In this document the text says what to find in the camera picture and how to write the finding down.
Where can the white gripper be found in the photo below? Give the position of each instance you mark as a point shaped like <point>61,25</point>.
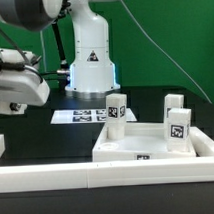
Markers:
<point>20,84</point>

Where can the white square table top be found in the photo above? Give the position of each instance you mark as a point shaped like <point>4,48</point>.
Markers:
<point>142,141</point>

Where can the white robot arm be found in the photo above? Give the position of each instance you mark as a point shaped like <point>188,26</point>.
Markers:
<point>91,74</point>

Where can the fiducial marker sheet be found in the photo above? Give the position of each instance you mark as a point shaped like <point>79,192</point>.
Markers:
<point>78,116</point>

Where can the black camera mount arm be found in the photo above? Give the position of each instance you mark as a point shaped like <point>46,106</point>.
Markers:
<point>65,67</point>

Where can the white front fence wall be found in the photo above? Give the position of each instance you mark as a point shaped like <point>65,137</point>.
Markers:
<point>105,174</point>

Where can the white right fence wall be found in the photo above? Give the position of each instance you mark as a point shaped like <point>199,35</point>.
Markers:
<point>202,143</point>

